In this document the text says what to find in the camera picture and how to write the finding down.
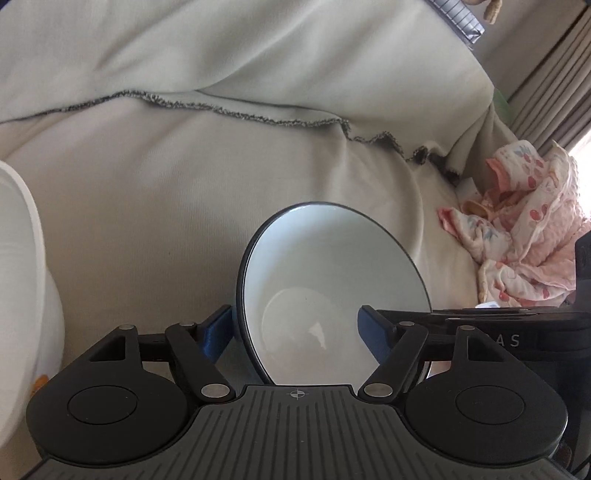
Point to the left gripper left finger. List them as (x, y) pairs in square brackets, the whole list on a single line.
[(176, 367)]

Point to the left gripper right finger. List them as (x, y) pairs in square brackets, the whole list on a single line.
[(417, 364)]

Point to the blue-rimmed white bowl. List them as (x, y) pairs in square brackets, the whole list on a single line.
[(304, 277)]

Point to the pink floral baby clothes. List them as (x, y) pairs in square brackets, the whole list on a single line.
[(522, 231)]

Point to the beige sofa cover cloth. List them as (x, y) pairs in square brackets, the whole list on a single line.
[(156, 136)]

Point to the beige pleated curtain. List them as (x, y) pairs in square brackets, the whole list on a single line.
[(552, 106)]

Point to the blue striped cushion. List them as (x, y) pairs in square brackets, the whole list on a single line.
[(460, 18)]

